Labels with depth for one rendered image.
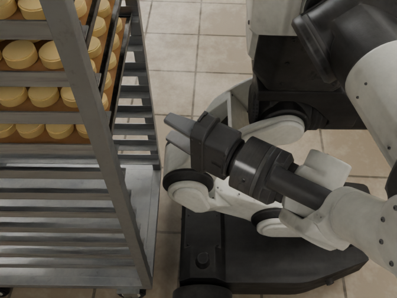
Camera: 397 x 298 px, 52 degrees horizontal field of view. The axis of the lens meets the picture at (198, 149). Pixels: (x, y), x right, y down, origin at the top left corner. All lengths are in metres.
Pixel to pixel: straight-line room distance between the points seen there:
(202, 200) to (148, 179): 0.48
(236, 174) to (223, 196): 0.61
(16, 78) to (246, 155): 0.36
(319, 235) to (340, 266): 0.92
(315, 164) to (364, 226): 0.16
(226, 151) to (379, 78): 0.26
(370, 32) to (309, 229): 0.25
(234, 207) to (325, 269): 0.38
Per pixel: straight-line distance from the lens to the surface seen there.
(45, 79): 0.66
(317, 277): 1.44
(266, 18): 0.66
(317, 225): 0.55
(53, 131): 0.81
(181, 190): 1.10
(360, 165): 1.92
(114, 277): 1.44
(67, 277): 1.47
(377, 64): 0.46
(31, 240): 1.26
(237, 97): 1.05
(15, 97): 0.77
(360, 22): 0.50
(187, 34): 2.38
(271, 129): 0.90
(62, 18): 0.53
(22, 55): 0.70
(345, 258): 1.49
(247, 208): 1.29
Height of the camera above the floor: 1.49
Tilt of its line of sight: 54 degrees down
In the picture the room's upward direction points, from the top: straight up
